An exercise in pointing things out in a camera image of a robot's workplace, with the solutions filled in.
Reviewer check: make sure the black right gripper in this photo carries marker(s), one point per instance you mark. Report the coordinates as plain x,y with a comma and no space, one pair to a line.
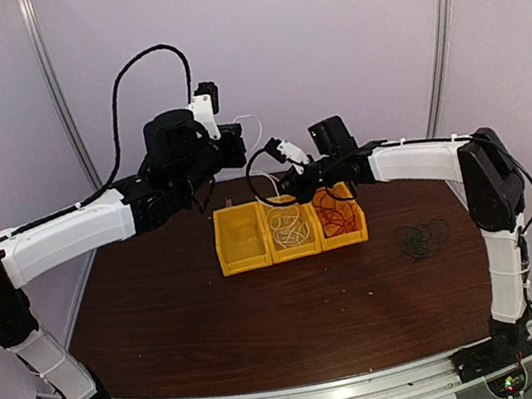
297,188

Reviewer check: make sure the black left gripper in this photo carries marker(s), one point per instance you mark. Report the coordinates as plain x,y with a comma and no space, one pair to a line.
235,157

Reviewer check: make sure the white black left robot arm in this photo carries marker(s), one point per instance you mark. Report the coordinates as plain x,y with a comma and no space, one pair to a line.
186,148

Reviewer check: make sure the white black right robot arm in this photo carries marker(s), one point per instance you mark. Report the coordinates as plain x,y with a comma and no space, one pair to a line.
494,194

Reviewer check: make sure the yellow bin middle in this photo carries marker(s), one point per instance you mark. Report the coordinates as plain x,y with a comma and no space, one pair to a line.
292,230

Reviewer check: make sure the yellow bin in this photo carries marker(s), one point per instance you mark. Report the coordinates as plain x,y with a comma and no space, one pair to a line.
340,218
292,230
241,239

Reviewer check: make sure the yellow bin right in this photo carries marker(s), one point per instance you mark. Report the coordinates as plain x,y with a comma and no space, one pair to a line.
340,218

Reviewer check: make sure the yellow bin left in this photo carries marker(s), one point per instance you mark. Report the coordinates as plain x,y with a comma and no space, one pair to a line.
241,239

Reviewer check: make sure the right circuit board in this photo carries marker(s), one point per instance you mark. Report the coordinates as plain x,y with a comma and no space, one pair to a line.
507,385

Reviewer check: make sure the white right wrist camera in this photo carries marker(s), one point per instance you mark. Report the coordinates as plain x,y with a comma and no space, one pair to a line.
285,151

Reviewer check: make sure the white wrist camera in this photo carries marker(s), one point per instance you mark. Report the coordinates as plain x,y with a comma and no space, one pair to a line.
204,104
285,151

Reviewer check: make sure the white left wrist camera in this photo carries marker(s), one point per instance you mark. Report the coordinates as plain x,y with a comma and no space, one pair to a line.
204,104

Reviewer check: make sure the aluminium right corner post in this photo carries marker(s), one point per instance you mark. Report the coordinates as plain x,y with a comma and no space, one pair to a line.
441,49

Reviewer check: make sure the aluminium corner post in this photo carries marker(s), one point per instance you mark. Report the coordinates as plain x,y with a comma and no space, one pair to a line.
59,101
441,49

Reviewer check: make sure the aluminium left corner post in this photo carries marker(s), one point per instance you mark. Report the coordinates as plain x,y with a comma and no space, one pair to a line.
59,101

